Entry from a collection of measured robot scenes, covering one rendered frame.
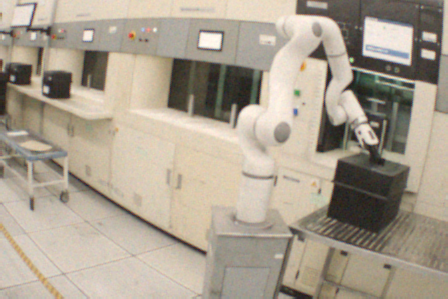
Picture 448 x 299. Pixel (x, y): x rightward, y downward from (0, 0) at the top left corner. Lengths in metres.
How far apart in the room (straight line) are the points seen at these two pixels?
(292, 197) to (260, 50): 0.82
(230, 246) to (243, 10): 1.45
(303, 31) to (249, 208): 0.66
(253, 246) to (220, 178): 1.11
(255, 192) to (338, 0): 1.13
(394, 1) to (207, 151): 1.51
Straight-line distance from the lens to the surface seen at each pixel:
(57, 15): 4.50
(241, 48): 2.43
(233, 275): 1.57
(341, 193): 1.70
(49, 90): 3.88
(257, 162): 1.49
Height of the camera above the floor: 1.37
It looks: 11 degrees down
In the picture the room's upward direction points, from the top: 7 degrees clockwise
